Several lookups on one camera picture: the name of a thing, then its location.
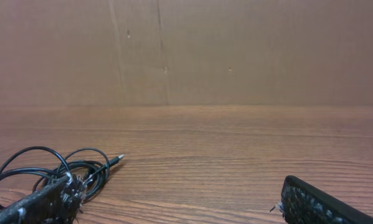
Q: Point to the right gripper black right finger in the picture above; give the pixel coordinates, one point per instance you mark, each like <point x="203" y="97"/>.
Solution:
<point x="302" y="203"/>

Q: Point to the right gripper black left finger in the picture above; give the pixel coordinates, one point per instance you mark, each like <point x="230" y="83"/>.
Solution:
<point x="58" y="202"/>

